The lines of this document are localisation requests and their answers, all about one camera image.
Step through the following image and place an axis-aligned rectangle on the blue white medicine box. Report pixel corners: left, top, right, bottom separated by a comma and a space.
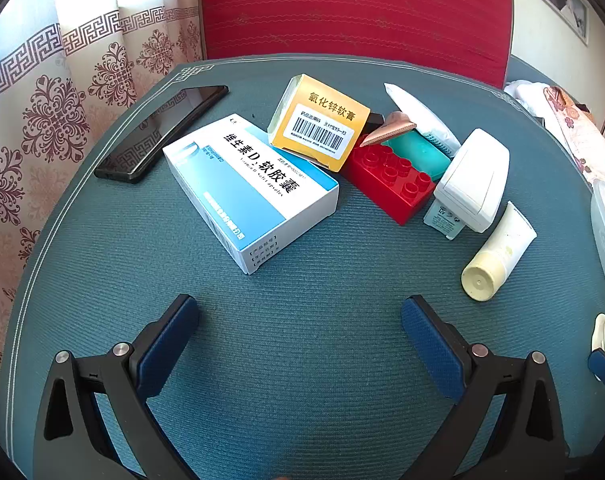
162, 112, 340, 276

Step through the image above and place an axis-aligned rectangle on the cream lotion tube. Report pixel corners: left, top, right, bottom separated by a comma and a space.
461, 201, 537, 302

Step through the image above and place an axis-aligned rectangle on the floral quilt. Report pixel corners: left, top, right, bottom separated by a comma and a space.
543, 85, 605, 186

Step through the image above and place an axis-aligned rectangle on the black smartphone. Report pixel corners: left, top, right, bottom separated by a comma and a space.
93, 85, 230, 183

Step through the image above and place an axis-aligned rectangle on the yellow ointment box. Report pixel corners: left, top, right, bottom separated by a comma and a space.
267, 73, 372, 173

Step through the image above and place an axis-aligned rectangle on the rose gold cosmetic tube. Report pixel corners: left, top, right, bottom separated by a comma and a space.
359, 111, 418, 148

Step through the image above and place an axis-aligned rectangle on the white flip box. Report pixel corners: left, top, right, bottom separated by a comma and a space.
433, 128, 511, 233

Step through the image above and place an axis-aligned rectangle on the white tissue pack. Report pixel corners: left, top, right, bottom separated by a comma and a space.
384, 82, 462, 158

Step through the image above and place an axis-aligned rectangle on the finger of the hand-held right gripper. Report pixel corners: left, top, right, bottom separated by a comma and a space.
587, 349, 605, 397

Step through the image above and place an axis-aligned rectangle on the red building brick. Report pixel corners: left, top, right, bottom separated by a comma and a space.
340, 132, 433, 226

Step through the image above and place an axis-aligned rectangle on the teal dental floss case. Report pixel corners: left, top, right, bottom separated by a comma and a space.
383, 130, 452, 183

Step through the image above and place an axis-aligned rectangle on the red headboard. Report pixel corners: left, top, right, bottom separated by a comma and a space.
196, 0, 514, 90

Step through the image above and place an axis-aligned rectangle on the teal cloth-covered desktop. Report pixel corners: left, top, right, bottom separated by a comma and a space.
0, 55, 605, 480

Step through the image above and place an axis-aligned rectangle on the patterned white curtain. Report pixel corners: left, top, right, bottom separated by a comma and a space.
0, 0, 206, 421

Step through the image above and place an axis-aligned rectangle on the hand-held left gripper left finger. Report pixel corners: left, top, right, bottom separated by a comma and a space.
32, 294, 200, 480

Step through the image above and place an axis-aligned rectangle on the white crumpled cloth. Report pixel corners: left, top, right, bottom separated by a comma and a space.
504, 79, 551, 121

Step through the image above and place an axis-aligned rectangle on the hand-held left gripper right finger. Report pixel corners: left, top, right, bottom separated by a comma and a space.
401, 295, 569, 480

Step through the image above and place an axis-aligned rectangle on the blue grey bed headboard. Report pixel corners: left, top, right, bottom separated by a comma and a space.
505, 54, 558, 92

